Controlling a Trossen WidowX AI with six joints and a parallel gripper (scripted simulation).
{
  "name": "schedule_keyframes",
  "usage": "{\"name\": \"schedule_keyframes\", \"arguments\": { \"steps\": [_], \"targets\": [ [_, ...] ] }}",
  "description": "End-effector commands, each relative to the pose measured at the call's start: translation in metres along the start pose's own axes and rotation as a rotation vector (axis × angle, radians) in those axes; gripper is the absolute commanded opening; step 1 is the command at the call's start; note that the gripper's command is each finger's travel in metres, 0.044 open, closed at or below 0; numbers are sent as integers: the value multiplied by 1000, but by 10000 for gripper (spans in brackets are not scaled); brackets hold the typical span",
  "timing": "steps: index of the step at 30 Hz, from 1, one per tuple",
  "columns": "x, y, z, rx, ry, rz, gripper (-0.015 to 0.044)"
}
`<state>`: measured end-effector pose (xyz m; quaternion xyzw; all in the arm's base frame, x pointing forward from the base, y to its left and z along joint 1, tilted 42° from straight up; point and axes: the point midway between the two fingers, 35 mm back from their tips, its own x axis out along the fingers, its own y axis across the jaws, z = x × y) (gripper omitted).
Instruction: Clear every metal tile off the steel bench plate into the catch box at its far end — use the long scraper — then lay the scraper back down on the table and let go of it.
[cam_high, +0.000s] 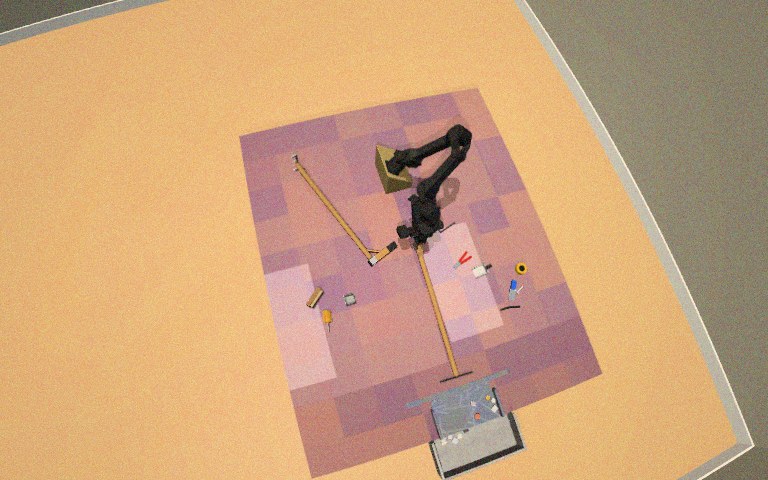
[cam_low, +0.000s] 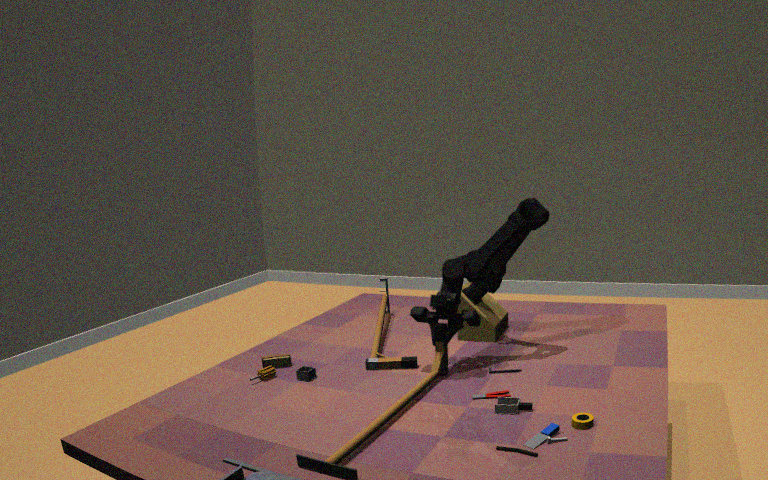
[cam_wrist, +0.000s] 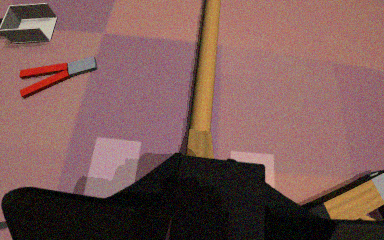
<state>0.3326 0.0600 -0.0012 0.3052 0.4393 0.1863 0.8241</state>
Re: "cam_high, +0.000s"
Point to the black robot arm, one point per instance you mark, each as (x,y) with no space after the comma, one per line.
(425,205)

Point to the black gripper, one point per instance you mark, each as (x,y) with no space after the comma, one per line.
(405,232)

